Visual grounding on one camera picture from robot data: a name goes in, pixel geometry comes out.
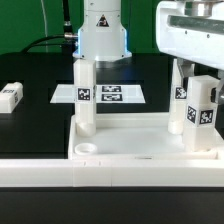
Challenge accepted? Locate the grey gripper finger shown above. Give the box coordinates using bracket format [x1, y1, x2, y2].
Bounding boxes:
[211, 78, 224, 104]

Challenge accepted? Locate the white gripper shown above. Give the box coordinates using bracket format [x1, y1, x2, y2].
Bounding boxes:
[156, 0, 224, 87]

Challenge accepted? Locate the white desk top tray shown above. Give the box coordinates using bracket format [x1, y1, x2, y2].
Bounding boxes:
[68, 113, 224, 160]

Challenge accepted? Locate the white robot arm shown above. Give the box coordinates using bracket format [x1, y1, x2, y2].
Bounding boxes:
[73, 0, 224, 71]

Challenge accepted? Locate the white base marker plate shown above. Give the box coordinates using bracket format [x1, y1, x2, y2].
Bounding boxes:
[50, 84, 145, 104]

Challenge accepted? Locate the white L-shaped obstacle fence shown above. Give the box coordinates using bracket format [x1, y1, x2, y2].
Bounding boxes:
[0, 156, 224, 187]

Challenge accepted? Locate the black cable with connector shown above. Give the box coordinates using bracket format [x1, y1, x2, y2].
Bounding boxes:
[20, 31, 80, 54]

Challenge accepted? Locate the black upright cable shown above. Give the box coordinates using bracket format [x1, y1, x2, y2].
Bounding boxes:
[61, 0, 74, 34]

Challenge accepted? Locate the thin white cable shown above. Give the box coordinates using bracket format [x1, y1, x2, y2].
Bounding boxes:
[40, 0, 50, 54]

